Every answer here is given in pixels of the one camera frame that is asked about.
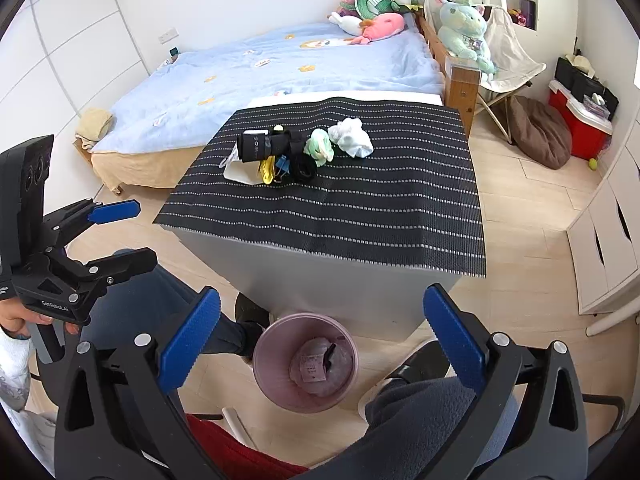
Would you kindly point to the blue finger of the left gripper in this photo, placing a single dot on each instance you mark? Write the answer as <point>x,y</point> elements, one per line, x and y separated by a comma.
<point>108,213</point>
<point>123,265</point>

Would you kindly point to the red cooler box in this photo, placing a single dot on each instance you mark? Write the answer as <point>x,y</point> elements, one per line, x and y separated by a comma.
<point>590,133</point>

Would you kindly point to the blue binder clip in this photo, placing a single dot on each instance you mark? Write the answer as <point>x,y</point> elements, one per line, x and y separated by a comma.
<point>281,168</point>

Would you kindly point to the yellow plastic hair clip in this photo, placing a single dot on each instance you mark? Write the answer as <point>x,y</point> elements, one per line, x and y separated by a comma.
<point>267,170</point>

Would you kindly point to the black sock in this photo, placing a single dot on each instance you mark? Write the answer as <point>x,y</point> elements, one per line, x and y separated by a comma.
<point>302,166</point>

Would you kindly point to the white seal plush toy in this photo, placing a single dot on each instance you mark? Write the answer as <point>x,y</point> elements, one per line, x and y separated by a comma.
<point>347,23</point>

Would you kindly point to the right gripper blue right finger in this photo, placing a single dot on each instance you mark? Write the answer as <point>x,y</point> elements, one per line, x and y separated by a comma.
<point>460,335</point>

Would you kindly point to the person's left hand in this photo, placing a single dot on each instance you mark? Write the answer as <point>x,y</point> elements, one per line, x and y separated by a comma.
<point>15,318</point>

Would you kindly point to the light blue bed blanket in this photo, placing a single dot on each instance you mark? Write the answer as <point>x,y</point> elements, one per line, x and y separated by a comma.
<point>185,103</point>

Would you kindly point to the brown bean bag cushion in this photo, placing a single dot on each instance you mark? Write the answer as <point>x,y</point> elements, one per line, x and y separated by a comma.
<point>539,131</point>

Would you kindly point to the pink trash bin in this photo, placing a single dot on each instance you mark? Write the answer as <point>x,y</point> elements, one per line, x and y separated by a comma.
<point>274,352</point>

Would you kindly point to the white tissue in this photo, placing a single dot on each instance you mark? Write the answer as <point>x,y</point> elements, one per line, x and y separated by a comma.
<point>350,137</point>

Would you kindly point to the green striped plush toy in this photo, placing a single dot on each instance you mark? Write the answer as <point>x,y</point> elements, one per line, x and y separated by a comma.
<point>370,9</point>

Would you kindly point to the large teal unicorn plush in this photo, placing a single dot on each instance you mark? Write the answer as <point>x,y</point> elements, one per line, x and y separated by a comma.
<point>461,28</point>

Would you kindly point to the white printed carton box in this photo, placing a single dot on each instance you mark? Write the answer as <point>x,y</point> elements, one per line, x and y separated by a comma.
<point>237,171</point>

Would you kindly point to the white small table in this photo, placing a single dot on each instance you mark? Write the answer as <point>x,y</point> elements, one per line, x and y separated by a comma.
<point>370,299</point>

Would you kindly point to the black striped table mat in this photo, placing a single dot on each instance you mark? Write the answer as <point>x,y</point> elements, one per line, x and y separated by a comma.
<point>412,202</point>

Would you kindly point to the white folding chair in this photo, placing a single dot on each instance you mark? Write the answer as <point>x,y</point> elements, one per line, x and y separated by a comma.
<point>515,68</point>

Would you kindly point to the black hair dryer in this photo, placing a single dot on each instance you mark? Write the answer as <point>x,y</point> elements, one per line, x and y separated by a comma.
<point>258,145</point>

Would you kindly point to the white drawer cabinet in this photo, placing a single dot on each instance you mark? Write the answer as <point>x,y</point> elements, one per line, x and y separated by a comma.
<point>604,238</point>

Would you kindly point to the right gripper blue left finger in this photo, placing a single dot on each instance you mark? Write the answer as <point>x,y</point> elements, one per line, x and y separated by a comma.
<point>187,337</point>

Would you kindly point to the wooden bed frame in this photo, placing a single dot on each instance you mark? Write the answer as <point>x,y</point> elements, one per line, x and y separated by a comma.
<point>462,77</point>

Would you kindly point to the pink whale plush toy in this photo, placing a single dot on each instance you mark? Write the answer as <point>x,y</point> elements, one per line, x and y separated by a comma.
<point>381,27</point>

